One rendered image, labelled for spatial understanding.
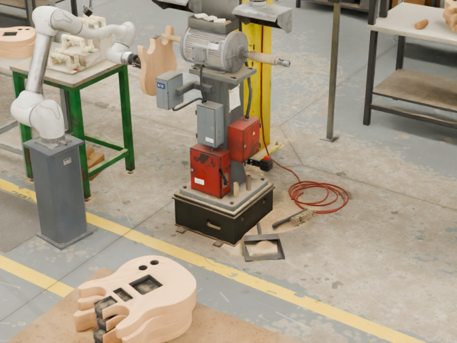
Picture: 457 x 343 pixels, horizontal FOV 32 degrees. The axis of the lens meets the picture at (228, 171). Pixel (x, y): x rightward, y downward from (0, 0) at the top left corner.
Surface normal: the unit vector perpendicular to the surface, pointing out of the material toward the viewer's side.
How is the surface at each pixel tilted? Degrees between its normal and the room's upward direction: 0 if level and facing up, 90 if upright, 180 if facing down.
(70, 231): 90
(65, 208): 90
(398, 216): 0
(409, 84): 0
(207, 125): 90
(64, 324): 0
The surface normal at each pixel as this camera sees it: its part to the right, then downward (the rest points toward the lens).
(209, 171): -0.56, 0.40
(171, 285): 0.00, -0.88
